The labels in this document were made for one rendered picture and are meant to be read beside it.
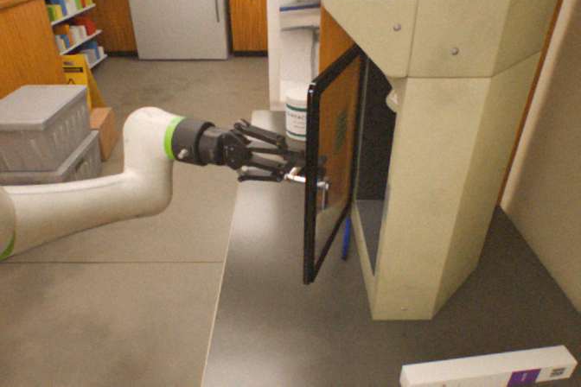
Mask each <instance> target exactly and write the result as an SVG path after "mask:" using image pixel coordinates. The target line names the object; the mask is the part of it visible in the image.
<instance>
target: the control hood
mask: <svg viewBox="0 0 581 387"><path fill-rule="evenodd" d="M322 4H323V6H324V8H325V9H326V10H327V11H328V12H329V13H330V14H331V15H332V16H333V17H334V18H335V19H336V21H337V22H338V23H339V24H340V25H341V26H342V27H343V28H344V29H345V31H346V32H347V33H348V34H349V35H350V36H351V37H352V38H353V39H354V41H355V42H356V43H357V44H358V45H359V46H360V47H361V48H362V50H363V51H364V52H365V53H366V54H367V55H368V56H369V57H370V58H371V60H372V61H373V62H374V63H375V64H376V65H377V66H378V67H379V68H380V70H381V71H382V72H383V73H384V74H385V75H386V76H389V77H390V78H404V77H405V76H406V75H407V74H408V67H409V61H410V55H411V49H412V37H413V31H414V25H415V19H416V14H417V7H418V0H322Z"/></svg>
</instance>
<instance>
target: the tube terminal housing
mask: <svg viewBox="0 0 581 387"><path fill-rule="evenodd" d="M557 1H558V0H418V7H417V14H416V19H415V25H414V31H413V37H412V49H411V55H410V61H409V67H408V74H407V75H406V76H405V77H404V78H390V77H389V76H386V75H385V76H386V78H387V80H388V81H389V83H390V85H391V86H392V88H393V90H394V91H395V93H396V95H397V100H398V109H397V116H396V122H395V129H394V135H393V146H392V153H391V160H390V166H389V172H388V178H387V180H388V183H389V185H390V188H391V189H390V195H389V201H388V208H387V214H386V223H385V222H384V219H383V217H382V222H381V228H380V241H379V247H378V253H377V259H376V265H375V272H374V276H373V275H372V271H371V267H370V263H369V260H368V255H367V249H366V245H365V241H364V237H363V233H362V229H361V222H360V219H359V215H358V211H357V207H356V203H355V202H356V199H355V195H354V204H352V213H351V219H352V223H353V228H354V235H355V239H356V243H357V248H358V252H359V257H360V260H361V268H362V273H363V277H364V282H365V286H366V290H367V298H368V302H369V307H370V311H371V315H372V319H373V320H431V318H432V317H433V316H434V315H435V314H436V313H437V311H438V310H439V309H440V308H441V307H442V306H443V305H444V304H445V303H446V302H447V301H448V300H449V298H450V297H451V296H452V295H453V294H454V293H455V291H456V290H457V289H458V288H459V287H460V286H461V284H462V283H463V282H464V281H465V280H466V279H467V277H468V276H469V275H470V274H471V273H472V271H473V270H474V269H475V268H476V266H477V264H478V260H479V257H480V255H481V252H482V247H483V244H484V240H485V238H486V235H487V231H488V227H489V224H490V220H491V218H492V215H493V211H494V209H495V203H496V201H497V198H498V195H499V192H500V189H501V184H502V181H503V178H504V175H505V172H506V169H507V166H508V161H509V158H510V155H511V152H512V149H513V146H514V141H515V138H516V135H517V132H518V129H519V126H520V121H521V119H522V115H523V112H524V110H525V106H526V103H527V98H528V95H529V92H530V90H531V86H532V83H533V78H534V75H535V73H536V69H537V66H538V64H539V61H540V56H541V53H542V50H541V49H542V48H543V46H544V43H545V40H546V35H547V32H548V29H549V26H550V23H551V20H552V15H553V12H554V10H555V6H556V3H557Z"/></svg>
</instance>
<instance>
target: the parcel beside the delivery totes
mask: <svg viewBox="0 0 581 387"><path fill-rule="evenodd" d="M89 115H90V123H91V130H98V131H99V138H98V140H99V153H100V160H101V161H102V162H107V160H108V158H109V156H110V154H111V152H112V151H113V149H114V147H115V145H116V143H117V141H118V139H119V137H118V130H117V126H116V122H115V118H114V115H113V110H112V108H111V107H108V108H91V109H89Z"/></svg>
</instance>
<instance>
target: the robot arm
mask: <svg viewBox="0 0 581 387"><path fill-rule="evenodd" d="M233 127H234V129H232V130H227V129H222V128H218V127H216V126H215V125H214V124H213V123H212V122H208V121H203V120H199V119H193V118H188V117H180V116H177V115H173V114H170V113H168V112H166V111H163V110H161V109H158V108H156V107H144V108H141V109H138V110H136V111H134V112H133V113H132V114H131V115H130V116H129V117H128V118H127V120H126V121H125V124H124V130H123V134H124V172H123V173H122V174H117V175H109V176H105V177H100V178H96V179H91V180H85V181H74V182H66V183H57V184H47V185H34V186H7V187H2V186H1V185H0V262H2V261H4V260H6V259H9V258H11V257H14V256H16V255H18V254H21V253H23V252H25V251H29V250H31V249H34V248H35V247H38V246H41V245H43V244H47V243H49V242H52V241H55V240H57V239H60V238H64V237H66V236H69V235H72V234H75V233H78V232H83V231H86V230H89V229H92V228H95V227H99V226H102V225H109V224H112V223H116V222H118V221H124V220H129V219H140V218H147V217H153V216H156V215H158V214H159V213H162V212H163V211H164V210H165V209H166V208H167V207H168V206H169V204H170V202H171V200H172V196H173V165H174V161H178V162H185V163H188V164H193V165H196V166H201V167H205V166H207V165H208V164H212V165H216V166H227V167H229V168H231V169H233V170H236V172H237V174H238V175H239V177H238V181H239V182H242V181H273V182H281V181H282V179H283V178H284V176H285V175H286V174H288V173H289V172H290V171H291V170H292V169H293V168H294V166H295V165H296V164H297V163H301V164H305V153H304V149H299V148H294V147H290V146H288V145H287V143H286V141H285V140H286V137H285V136H283V135H280V134H278V133H275V132H272V131H269V130H265V129H262V128H259V127H257V126H254V125H251V124H249V123H248V122H247V121H246V120H244V119H242V118H241V119H240V120H239V121H238V122H236V123H235V124H234V125H233ZM242 134H244V135H246V136H250V137H252V138H255V139H258V140H260V141H263V142H257V140H251V139H247V138H246V137H245V136H243V135H242ZM264 142H265V143H264ZM253 152H254V153H261V154H269V155H280V157H282V156H283V155H284V156H283V160H284V161H288V162H287V163H282V162H277V161H274V160H271V159H267V158H264V157H261V156H258V155H257V154H254V153H253ZM244 166H247V167H255V168H260V169H263V170H260V169H250V170H249V169H248V168H242V167H244Z"/></svg>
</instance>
